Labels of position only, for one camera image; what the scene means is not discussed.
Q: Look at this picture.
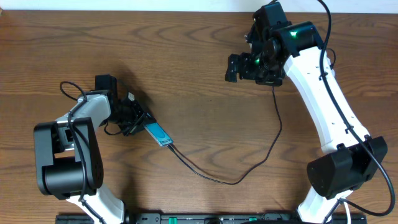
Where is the blue Galaxy smartphone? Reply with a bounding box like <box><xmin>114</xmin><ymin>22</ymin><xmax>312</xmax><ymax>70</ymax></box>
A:
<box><xmin>144</xmin><ymin>123</ymin><xmax>174</xmax><ymax>147</ymax></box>

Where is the black charger cable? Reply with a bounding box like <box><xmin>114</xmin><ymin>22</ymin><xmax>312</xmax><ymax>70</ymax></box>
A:
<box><xmin>167</xmin><ymin>46</ymin><xmax>337</xmax><ymax>186</ymax></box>

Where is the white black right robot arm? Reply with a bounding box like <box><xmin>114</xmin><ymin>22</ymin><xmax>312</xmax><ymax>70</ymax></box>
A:
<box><xmin>225</xmin><ymin>1</ymin><xmax>387</xmax><ymax>223</ymax></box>

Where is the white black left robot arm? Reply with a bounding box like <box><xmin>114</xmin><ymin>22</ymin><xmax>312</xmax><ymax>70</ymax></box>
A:
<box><xmin>34</xmin><ymin>74</ymin><xmax>156</xmax><ymax>223</ymax></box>

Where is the white power strip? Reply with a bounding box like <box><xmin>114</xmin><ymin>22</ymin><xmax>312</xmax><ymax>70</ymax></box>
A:
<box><xmin>328</xmin><ymin>58</ymin><xmax>335</xmax><ymax>77</ymax></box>

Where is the white power strip cord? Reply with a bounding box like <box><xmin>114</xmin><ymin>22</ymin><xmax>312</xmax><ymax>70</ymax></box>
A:
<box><xmin>338</xmin><ymin>198</ymin><xmax>352</xmax><ymax>224</ymax></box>

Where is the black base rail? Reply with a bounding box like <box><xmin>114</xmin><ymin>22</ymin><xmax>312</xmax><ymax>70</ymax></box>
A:
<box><xmin>55</xmin><ymin>213</ymin><xmax>368</xmax><ymax>224</ymax></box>

